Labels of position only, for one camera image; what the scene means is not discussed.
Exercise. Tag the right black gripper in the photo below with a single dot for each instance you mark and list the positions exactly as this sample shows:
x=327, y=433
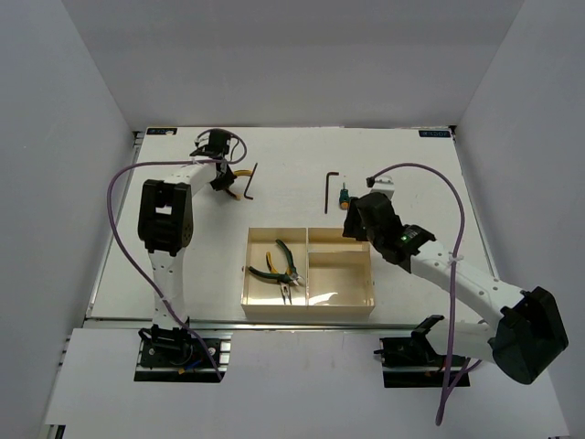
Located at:
x=352, y=223

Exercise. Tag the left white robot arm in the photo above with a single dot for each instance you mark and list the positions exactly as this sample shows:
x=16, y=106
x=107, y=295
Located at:
x=166, y=221

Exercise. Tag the brown hex key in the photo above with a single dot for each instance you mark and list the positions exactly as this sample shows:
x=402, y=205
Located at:
x=246, y=193
x=328, y=176

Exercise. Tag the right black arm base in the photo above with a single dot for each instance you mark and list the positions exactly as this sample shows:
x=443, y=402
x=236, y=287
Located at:
x=411, y=362

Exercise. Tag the left blue corner label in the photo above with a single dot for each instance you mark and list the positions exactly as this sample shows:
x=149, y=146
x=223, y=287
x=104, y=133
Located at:
x=161, y=131

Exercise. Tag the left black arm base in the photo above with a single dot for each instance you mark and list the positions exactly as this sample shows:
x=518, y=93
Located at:
x=175, y=356

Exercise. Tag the green orange stubby screwdriver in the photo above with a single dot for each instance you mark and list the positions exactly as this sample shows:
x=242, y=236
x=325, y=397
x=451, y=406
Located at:
x=344, y=198

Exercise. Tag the right blue corner label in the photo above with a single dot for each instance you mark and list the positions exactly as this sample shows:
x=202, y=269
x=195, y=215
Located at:
x=435, y=133

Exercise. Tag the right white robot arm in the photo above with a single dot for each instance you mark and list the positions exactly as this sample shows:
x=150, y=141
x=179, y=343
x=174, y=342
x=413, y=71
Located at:
x=520, y=331

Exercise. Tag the right brown hex key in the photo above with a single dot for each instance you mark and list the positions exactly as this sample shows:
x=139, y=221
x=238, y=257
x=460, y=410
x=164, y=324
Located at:
x=328, y=176

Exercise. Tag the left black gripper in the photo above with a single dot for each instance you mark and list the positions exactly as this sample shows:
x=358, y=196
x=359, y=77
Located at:
x=227, y=181

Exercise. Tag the left brown hex key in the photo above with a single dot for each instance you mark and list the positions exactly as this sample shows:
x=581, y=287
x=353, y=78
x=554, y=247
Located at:
x=246, y=193

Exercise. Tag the beige three-compartment tray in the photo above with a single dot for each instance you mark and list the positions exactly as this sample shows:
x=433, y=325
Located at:
x=306, y=272

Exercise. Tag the blue corner label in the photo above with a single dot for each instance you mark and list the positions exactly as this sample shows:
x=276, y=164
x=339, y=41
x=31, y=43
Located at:
x=161, y=131
x=435, y=133

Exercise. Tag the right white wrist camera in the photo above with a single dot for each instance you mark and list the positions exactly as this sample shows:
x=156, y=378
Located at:
x=383, y=184

